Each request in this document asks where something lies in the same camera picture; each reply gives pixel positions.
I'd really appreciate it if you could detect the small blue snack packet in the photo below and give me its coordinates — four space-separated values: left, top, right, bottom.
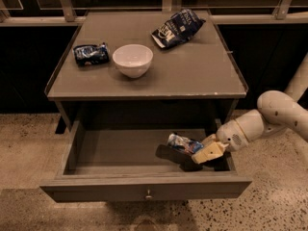
72 43 110 66

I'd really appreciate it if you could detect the small metal drawer knob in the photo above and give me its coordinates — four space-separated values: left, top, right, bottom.
144 190 153 200

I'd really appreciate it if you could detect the white ceramic bowl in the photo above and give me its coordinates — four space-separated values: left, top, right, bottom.
113 44 153 78

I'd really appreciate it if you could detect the large blue chip bag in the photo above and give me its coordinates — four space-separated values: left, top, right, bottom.
151 9 206 49

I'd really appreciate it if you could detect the open grey top drawer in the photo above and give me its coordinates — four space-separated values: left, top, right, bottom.
40 120 251 202

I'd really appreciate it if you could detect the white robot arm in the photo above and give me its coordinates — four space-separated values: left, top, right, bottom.
192 54 308 164

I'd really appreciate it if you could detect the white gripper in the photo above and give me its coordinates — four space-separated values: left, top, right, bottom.
192 119 248 164

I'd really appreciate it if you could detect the metal railing frame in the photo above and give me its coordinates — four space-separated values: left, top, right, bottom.
0 0 308 25

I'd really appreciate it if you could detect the crushed redbull can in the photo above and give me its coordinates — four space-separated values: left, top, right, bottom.
167 133 204 155

